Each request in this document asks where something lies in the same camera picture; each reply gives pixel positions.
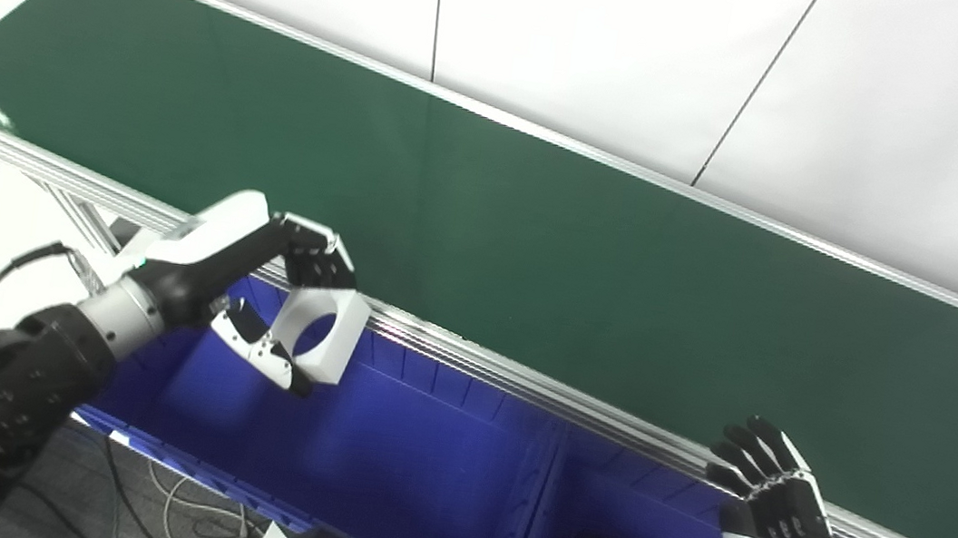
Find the white square part with hole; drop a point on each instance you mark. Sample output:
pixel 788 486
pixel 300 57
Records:
pixel 347 335

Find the aluminium conveyor support leg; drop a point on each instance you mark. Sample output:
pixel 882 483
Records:
pixel 79 215

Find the green conveyor belt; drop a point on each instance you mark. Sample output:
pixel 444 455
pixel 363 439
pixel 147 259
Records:
pixel 519 386
pixel 535 258

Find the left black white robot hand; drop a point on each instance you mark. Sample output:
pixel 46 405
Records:
pixel 206 258

